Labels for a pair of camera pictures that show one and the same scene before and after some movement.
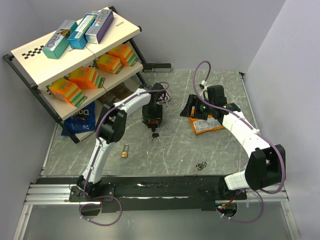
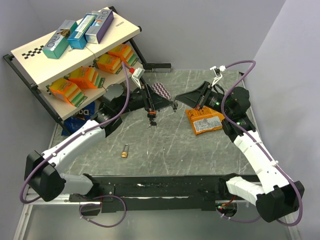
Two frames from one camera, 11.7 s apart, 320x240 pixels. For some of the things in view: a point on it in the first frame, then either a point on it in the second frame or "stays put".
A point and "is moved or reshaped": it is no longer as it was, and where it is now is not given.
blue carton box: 78,39 stays put
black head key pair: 155,134 is moved or reshaped
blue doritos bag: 83,121 stays put
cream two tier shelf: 77,77 stays put
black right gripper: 194,100 → 191,98
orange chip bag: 201,125 stays put
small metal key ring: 199,166 → 175,106
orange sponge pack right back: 126,53 stays put
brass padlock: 125,154 stays put
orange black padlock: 153,123 is moved or reshaped
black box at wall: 157,67 stays put
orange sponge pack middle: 86,77 stays put
